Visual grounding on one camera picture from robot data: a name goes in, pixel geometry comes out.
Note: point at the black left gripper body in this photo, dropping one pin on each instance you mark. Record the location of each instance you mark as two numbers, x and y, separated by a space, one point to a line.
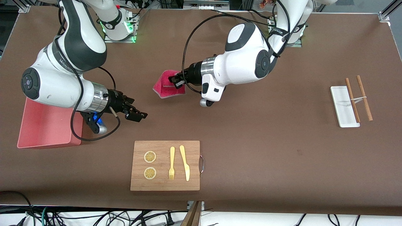
192 73

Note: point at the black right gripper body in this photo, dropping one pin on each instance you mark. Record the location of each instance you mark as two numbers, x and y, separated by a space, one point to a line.
116 101

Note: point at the pink and grey cloth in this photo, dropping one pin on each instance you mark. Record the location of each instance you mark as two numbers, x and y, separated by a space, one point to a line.
163 89

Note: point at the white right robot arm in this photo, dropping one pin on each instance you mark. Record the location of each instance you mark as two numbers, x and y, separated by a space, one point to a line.
56 84

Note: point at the lemon slice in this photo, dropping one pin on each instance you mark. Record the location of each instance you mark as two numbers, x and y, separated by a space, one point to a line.
150 157
150 173

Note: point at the wooden cutting board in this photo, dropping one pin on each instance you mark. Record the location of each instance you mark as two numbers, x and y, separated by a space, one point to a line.
166 166

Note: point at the yellow plastic fork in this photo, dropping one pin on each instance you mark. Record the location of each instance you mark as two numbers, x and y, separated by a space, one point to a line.
171 163

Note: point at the yellow plastic knife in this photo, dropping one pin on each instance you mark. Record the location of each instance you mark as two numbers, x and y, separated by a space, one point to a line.
184 163

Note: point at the grey power strip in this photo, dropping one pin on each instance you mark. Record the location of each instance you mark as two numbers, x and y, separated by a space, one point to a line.
205 4

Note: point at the pink plastic bin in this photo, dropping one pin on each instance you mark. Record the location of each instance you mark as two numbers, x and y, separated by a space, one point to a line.
47 131

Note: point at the wooden plank edge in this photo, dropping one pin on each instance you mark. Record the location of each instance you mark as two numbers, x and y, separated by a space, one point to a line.
193 216

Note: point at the white rectangular tray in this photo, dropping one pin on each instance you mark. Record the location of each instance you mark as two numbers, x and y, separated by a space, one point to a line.
342 106

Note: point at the brown wooden rod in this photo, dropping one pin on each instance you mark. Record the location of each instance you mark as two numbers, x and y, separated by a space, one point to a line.
352 97
364 97

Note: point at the white band on rods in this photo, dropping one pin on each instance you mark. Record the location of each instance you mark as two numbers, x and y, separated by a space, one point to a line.
358 99

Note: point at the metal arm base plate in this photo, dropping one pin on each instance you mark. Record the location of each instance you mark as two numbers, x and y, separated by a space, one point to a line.
296 45
108 40

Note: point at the aluminium frame profile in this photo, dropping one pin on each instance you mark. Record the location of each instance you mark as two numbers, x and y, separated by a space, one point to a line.
24 6
389 11

